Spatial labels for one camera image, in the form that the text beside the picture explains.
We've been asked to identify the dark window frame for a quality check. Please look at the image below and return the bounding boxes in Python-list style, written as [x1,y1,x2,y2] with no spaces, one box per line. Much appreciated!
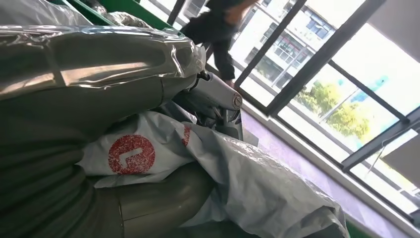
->
[167,0,420,225]

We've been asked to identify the person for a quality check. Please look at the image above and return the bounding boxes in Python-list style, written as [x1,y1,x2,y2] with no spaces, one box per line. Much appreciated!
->
[179,0,262,89]

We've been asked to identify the green crate holding black coils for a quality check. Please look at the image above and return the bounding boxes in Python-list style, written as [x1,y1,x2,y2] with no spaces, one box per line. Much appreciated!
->
[49,0,172,31]

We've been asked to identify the grey package with red print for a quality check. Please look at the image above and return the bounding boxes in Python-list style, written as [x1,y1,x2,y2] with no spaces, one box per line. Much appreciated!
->
[77,110,351,238]

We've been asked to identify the large grey express package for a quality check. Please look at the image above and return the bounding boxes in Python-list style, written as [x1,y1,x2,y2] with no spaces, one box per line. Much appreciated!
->
[0,0,93,27]

